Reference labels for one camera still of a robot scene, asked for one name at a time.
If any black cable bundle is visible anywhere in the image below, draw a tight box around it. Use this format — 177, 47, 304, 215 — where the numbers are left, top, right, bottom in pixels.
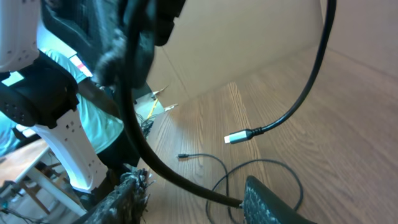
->
175, 152, 304, 224

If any person in green shirt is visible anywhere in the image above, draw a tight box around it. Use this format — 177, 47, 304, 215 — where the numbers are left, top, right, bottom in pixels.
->
44, 49, 139, 169

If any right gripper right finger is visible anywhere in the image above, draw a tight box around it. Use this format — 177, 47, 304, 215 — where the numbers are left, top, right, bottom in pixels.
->
242, 175, 313, 224

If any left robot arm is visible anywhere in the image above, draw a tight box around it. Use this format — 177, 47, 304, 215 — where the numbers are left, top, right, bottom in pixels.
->
1, 1, 184, 193

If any white wooden furniture frame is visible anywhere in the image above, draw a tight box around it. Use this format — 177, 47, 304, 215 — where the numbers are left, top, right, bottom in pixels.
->
1, 139, 87, 217

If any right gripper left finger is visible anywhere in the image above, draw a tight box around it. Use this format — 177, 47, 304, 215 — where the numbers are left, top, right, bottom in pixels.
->
73, 169, 149, 224

